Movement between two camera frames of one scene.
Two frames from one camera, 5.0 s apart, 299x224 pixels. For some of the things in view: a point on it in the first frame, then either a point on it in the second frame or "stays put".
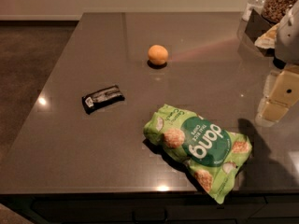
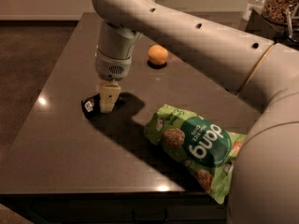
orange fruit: (158, 55) stays put
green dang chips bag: (210, 150) stays put
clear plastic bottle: (256, 2) stays put
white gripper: (288, 37) to (112, 66)
